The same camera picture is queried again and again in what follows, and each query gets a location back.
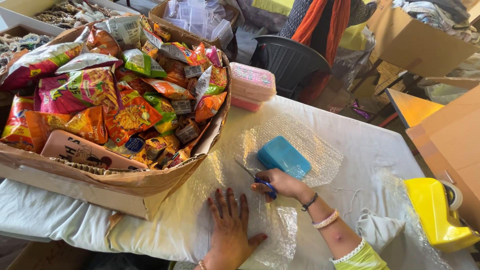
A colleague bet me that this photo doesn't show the person's left hand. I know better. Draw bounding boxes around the person's left hand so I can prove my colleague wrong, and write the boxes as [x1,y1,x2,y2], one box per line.
[207,187,269,268]

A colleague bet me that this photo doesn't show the person's right hand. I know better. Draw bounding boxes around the person's right hand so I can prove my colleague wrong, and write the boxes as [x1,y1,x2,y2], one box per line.
[251,167,316,205]

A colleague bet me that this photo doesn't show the blue-handled scissors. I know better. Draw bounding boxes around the blue-handled scissors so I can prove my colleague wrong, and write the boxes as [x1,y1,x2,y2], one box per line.
[233,157,279,200]

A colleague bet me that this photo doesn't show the large clear bubble wrap sheet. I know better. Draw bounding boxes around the large clear bubble wrap sheet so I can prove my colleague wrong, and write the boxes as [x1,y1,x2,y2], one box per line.
[190,112,344,270]

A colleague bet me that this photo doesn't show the blue plastic box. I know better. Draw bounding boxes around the blue plastic box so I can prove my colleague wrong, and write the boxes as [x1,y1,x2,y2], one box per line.
[256,135,312,180]

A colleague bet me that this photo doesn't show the pink and white bangle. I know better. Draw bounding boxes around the pink and white bangle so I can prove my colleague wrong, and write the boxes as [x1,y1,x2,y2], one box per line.
[312,209,340,230]

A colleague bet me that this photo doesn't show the white thread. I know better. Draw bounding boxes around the white thread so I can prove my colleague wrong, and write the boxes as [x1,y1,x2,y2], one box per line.
[330,185,365,221]

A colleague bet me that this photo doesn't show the wrapped pink plastic box pack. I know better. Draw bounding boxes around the wrapped pink plastic box pack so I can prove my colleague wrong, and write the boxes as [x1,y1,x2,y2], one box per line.
[229,62,277,103]

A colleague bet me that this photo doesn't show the white tablecloth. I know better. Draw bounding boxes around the white tablecloth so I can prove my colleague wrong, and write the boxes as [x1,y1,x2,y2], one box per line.
[0,95,480,270]

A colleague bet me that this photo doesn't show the black plastic chair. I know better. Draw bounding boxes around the black plastic chair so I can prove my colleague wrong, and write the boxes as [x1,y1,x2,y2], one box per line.
[250,35,332,100]

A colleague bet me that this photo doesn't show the yellow-green sleeve with lace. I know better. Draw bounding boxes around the yellow-green sleeve with lace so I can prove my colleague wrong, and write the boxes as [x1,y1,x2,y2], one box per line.
[329,238,391,270]

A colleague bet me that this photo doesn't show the small clear bubble wrap sheet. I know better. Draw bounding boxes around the small clear bubble wrap sheet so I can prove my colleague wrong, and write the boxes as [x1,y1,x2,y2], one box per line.
[374,169,455,270]

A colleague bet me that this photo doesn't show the large torn cardboard box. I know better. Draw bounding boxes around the large torn cardboard box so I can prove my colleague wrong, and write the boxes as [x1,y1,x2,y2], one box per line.
[0,15,233,221]

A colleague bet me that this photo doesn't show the heap of snack packets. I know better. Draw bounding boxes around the heap of snack packets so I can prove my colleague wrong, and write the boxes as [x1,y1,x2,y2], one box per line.
[0,15,229,170]

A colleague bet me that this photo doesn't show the orange table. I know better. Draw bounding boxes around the orange table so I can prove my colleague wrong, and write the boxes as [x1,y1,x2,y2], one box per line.
[385,88,445,129]

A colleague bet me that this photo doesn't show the carton of clear plastic containers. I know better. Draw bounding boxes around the carton of clear plastic containers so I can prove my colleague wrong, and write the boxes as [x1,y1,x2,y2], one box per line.
[148,0,240,52]

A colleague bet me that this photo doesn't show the yellow tape dispenser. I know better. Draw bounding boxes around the yellow tape dispenser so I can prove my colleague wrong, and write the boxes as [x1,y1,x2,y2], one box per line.
[403,177,480,253]

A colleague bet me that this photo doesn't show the pink printed pencil case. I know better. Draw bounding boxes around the pink printed pencil case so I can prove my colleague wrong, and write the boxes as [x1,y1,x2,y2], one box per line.
[40,129,149,172]

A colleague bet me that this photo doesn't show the clear tape roll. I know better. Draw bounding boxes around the clear tape roll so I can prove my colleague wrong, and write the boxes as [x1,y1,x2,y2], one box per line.
[440,180,464,211]

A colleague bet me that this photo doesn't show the plain brown carton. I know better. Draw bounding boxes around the plain brown carton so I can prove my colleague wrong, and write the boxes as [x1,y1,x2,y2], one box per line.
[406,84,480,230]

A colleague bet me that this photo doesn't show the carton of clothes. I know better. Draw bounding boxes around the carton of clothes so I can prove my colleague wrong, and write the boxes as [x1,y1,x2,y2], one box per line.
[366,0,480,78]

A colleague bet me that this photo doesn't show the white tray of jewellery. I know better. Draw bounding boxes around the white tray of jewellery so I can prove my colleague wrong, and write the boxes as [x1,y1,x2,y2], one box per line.
[0,0,140,37]

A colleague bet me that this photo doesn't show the brown box of jewellery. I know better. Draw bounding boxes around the brown box of jewellery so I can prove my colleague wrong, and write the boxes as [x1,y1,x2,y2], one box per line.
[0,24,58,69]

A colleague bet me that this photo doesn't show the black thread bracelet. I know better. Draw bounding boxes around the black thread bracelet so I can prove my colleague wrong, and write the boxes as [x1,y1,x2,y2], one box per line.
[301,192,319,212]

